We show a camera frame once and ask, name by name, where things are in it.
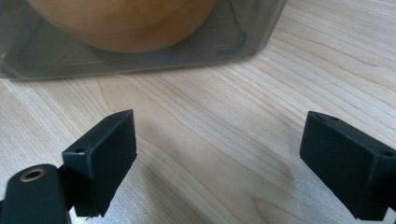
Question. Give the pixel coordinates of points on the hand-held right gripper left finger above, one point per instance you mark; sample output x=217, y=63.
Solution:
x=102, y=161

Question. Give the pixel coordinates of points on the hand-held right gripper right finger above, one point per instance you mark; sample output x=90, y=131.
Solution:
x=348, y=165

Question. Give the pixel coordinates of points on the orange plush toy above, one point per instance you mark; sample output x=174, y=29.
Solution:
x=124, y=25

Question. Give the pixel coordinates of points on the clear plastic container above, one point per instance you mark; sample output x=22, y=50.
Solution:
x=243, y=31

